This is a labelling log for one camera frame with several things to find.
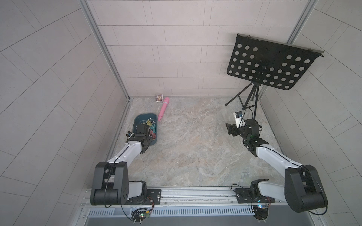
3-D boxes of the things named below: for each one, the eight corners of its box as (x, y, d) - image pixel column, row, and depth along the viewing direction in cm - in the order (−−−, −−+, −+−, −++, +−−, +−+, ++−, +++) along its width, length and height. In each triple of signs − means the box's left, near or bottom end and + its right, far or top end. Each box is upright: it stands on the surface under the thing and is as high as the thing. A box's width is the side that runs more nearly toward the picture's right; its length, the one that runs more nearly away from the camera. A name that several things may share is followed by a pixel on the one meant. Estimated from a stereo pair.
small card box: (155, 102, 115) (154, 100, 113) (156, 96, 120) (155, 93, 118) (162, 102, 115) (162, 100, 113) (163, 96, 121) (163, 93, 118)
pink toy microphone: (156, 120, 103) (156, 119, 102) (165, 98, 118) (165, 97, 116) (161, 121, 103) (161, 119, 101) (170, 99, 117) (169, 97, 116)
